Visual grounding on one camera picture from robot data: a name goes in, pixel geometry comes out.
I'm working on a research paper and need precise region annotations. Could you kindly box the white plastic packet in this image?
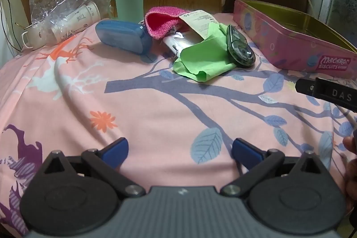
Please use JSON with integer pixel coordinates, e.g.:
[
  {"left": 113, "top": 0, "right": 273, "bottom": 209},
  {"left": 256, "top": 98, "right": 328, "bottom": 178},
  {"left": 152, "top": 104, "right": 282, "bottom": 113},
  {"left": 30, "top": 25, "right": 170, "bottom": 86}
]
[{"left": 162, "top": 32, "right": 202, "bottom": 62}]

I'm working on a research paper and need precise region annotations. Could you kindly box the green cloth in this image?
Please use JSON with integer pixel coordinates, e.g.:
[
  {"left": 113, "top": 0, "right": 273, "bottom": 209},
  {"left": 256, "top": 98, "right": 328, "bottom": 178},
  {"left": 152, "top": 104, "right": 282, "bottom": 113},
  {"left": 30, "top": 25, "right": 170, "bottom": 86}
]
[{"left": 173, "top": 23, "right": 237, "bottom": 83}]

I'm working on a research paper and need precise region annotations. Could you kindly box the pink biscuit tin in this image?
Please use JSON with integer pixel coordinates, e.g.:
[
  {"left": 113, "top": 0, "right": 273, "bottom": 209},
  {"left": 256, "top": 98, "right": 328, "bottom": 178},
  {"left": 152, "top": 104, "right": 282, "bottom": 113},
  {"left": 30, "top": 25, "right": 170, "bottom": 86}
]
[{"left": 233, "top": 0, "right": 357, "bottom": 79}]

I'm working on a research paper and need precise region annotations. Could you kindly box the thin black cable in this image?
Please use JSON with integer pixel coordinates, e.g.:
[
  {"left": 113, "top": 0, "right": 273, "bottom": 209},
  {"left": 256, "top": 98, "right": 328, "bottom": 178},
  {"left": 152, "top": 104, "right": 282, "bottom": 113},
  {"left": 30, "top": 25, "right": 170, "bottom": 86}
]
[{"left": 0, "top": 0, "right": 23, "bottom": 56}]

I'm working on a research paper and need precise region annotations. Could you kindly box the green plastic cup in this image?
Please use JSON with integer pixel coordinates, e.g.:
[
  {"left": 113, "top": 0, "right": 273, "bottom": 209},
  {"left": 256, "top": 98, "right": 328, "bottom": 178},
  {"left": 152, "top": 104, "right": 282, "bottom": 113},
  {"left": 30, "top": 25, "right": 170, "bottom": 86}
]
[{"left": 108, "top": 0, "right": 144, "bottom": 21}]

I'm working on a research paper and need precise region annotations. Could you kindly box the white printed tumbler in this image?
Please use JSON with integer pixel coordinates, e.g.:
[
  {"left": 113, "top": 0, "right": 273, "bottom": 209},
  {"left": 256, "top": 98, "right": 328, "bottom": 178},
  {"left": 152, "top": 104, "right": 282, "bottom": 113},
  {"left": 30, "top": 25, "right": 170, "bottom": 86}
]
[{"left": 50, "top": 2, "right": 101, "bottom": 43}]

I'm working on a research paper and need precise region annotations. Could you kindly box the pink printed bed sheet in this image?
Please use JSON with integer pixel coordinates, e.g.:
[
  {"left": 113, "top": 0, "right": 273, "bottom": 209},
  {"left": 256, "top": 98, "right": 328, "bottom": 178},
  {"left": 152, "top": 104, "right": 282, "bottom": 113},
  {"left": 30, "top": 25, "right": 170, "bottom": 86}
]
[{"left": 0, "top": 12, "right": 357, "bottom": 238}]

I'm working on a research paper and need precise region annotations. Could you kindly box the person's right hand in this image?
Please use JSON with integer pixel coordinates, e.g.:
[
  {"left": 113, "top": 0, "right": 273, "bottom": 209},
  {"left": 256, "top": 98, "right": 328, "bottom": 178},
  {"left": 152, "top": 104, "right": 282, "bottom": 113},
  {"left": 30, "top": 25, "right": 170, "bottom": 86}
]
[{"left": 342, "top": 136, "right": 357, "bottom": 201}]

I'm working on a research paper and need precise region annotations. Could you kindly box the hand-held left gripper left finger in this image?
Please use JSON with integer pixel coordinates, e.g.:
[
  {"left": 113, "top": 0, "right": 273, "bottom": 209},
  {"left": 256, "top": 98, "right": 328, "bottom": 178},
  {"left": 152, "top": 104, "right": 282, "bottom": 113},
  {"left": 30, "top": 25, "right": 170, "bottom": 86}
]
[{"left": 37, "top": 138, "right": 146, "bottom": 197}]

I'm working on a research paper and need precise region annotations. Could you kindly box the white paper label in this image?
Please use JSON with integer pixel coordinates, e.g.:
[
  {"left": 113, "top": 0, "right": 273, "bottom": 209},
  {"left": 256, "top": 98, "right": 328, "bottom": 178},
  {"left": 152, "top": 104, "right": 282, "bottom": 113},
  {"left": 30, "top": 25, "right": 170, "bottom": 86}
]
[{"left": 178, "top": 10, "right": 218, "bottom": 40}]

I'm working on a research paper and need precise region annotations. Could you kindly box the white mug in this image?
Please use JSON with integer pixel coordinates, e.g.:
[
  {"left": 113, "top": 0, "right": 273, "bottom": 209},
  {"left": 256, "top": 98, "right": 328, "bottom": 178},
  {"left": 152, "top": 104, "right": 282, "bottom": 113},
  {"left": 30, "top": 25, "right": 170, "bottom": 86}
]
[{"left": 21, "top": 26, "right": 58, "bottom": 51}]

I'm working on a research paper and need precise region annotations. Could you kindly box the pink fuzzy cloth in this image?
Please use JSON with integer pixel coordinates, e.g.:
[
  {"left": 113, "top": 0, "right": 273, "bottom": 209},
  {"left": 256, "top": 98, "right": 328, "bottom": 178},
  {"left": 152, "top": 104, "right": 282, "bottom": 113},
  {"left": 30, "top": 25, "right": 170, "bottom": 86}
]
[{"left": 144, "top": 6, "right": 188, "bottom": 40}]

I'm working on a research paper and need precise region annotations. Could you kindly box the blue glasses case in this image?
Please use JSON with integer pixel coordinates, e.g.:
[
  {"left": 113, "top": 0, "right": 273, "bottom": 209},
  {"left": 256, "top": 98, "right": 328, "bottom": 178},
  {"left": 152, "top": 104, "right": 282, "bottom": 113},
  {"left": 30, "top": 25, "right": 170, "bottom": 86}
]
[{"left": 95, "top": 20, "right": 153, "bottom": 54}]

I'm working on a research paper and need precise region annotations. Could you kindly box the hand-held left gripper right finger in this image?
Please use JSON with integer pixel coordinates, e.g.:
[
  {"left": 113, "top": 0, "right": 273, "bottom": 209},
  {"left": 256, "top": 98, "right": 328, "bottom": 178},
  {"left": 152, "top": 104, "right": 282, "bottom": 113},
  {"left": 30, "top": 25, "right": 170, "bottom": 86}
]
[{"left": 221, "top": 138, "right": 325, "bottom": 197}]

